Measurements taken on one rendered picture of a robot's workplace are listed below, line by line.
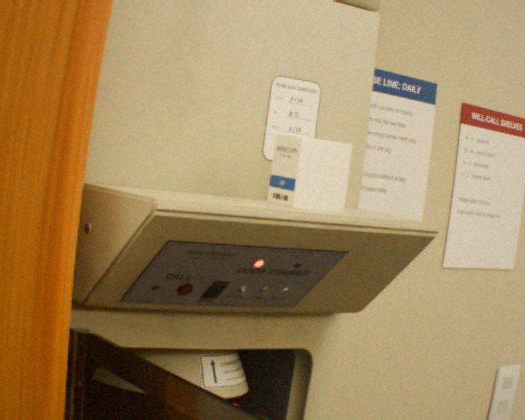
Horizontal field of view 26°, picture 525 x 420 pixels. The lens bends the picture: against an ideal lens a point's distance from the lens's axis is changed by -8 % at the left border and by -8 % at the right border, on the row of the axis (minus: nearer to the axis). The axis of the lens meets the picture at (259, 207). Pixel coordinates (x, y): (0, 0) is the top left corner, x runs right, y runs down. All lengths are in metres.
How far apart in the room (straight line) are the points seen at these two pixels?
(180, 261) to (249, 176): 0.16
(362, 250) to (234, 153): 0.14
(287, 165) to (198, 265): 0.13
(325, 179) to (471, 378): 1.09
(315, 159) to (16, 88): 0.28
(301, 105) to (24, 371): 0.40
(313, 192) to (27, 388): 0.32
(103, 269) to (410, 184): 0.98
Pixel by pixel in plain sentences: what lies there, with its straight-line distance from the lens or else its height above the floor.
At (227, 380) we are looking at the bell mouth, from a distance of 1.14.
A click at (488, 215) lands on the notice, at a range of 2.02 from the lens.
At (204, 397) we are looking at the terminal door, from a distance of 0.80.
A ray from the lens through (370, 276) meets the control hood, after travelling 1.11.
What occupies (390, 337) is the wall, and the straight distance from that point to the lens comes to 1.88.
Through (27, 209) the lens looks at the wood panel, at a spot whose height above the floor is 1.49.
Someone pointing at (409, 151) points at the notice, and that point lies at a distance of 1.85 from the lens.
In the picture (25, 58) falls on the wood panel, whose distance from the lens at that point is 0.94.
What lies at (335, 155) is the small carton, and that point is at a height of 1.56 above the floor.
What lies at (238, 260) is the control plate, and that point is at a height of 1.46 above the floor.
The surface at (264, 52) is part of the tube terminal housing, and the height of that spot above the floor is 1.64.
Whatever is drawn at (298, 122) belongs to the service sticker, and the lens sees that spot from 1.12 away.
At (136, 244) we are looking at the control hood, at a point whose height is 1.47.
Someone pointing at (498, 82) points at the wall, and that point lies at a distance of 2.02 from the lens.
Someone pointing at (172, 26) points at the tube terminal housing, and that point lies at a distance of 1.03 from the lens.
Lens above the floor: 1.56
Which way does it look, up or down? 3 degrees down
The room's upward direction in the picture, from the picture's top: 8 degrees clockwise
